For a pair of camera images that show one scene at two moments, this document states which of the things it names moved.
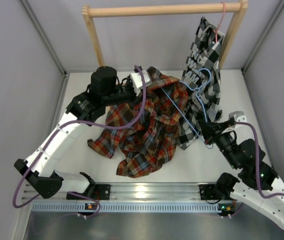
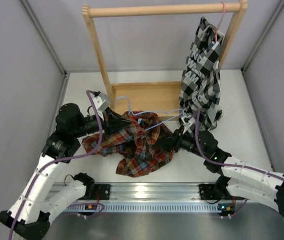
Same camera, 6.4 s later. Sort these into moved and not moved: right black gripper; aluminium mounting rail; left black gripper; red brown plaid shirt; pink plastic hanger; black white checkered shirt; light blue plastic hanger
Moved: left black gripper; red brown plaid shirt; light blue plastic hanger; right black gripper
Not moved: aluminium mounting rail; black white checkered shirt; pink plastic hanger
